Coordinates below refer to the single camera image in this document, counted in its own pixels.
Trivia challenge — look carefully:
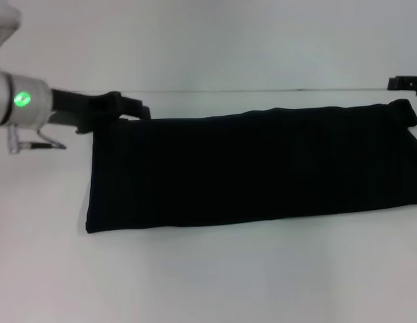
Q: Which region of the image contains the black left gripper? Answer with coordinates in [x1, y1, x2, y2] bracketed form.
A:
[48, 87, 152, 135]

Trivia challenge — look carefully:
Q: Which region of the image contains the black t-shirt with white print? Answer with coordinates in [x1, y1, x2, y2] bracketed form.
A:
[85, 98, 417, 236]

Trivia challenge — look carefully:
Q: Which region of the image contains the dark left arm cable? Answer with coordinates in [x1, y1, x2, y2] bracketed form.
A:
[6, 126, 67, 155]

